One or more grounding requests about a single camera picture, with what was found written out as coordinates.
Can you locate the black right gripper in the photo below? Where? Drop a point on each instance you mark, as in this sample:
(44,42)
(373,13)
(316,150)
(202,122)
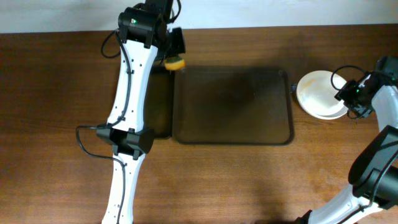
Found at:
(344,94)

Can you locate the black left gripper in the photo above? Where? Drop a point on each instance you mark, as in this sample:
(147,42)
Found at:
(177,43)

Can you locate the orange green sponge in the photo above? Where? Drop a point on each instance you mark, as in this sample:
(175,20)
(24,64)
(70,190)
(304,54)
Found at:
(174,63)

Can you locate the cream white plate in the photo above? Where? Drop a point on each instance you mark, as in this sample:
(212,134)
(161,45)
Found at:
(315,90)

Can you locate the pink plate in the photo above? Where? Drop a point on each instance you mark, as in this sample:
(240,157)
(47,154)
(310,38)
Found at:
(327,113)

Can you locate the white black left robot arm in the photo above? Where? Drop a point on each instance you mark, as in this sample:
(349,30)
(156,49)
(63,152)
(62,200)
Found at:
(143,39)

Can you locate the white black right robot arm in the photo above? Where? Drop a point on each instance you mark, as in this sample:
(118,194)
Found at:
(372,178)

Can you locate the small black water tray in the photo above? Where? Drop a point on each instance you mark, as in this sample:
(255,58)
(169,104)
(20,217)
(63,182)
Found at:
(159,102)

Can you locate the large brown serving tray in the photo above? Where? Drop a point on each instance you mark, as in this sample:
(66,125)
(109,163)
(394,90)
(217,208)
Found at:
(233,106)

